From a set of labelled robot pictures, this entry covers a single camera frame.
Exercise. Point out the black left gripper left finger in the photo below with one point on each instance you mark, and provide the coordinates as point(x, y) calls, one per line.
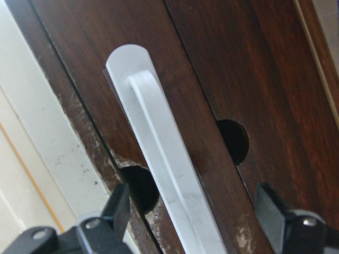
point(117, 210)

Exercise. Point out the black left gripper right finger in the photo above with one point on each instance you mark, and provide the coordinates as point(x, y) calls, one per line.
point(274, 217)

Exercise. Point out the dark wooden drawer front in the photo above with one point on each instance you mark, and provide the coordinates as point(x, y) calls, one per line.
point(252, 86)

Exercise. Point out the white plastic drawer handle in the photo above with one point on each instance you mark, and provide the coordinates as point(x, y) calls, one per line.
point(146, 107)

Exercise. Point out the cream plastic cabinet body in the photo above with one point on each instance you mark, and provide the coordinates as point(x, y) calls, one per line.
point(47, 178)

